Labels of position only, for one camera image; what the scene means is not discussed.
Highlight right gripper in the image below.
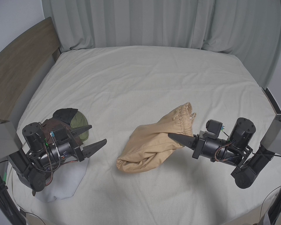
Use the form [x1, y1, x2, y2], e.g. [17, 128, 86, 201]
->
[192, 134, 231, 165]

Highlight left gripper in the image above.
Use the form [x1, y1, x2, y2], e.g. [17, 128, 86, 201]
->
[47, 125, 107, 166]

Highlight tan shorts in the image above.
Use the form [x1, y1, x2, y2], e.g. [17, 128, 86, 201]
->
[116, 102, 197, 174]

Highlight bed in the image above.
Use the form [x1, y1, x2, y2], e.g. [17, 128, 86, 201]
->
[0, 17, 281, 225]

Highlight olive green garment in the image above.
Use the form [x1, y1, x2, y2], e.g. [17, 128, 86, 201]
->
[70, 111, 89, 142]

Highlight black garment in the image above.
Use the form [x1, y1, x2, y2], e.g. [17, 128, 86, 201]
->
[53, 108, 79, 127]

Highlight brown garment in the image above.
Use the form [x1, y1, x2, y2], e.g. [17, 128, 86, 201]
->
[41, 118, 86, 164]

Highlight white garment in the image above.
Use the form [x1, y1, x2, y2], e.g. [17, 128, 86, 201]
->
[35, 157, 89, 202]

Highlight pale green curtain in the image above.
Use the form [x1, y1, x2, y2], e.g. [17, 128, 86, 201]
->
[42, 0, 205, 52]
[193, 0, 281, 89]

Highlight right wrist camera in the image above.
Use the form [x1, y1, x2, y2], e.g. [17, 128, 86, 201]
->
[205, 119, 225, 139]

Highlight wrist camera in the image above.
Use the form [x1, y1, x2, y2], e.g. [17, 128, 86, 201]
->
[205, 119, 225, 139]
[50, 126, 67, 144]

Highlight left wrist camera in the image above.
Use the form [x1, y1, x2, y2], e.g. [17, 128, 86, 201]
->
[50, 126, 67, 144]

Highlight black cable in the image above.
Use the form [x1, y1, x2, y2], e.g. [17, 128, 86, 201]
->
[20, 211, 44, 224]

